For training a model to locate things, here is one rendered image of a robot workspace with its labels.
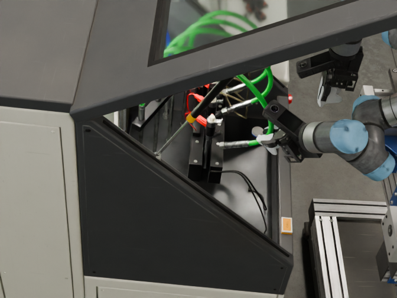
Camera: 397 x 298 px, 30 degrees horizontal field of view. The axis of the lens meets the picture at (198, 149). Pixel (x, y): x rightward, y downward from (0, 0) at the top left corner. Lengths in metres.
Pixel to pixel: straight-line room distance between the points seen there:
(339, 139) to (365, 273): 1.40
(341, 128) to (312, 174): 1.86
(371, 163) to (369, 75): 2.38
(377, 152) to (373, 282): 1.31
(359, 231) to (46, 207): 1.57
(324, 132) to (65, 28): 0.65
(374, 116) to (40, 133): 0.78
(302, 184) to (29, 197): 1.83
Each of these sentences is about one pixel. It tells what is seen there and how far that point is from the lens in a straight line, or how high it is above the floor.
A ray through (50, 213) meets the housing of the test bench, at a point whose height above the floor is 1.08.
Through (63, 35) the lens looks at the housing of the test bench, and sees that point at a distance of 1.76.
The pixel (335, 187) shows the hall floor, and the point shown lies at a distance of 3.50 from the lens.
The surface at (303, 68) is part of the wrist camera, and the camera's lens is 1.94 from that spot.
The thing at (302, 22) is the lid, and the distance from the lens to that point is 1.46.
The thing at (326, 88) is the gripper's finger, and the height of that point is 1.33.
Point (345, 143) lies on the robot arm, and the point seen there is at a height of 1.46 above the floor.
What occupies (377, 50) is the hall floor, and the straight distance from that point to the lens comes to 4.26.
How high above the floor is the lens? 2.64
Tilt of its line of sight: 49 degrees down
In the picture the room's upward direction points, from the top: 8 degrees clockwise
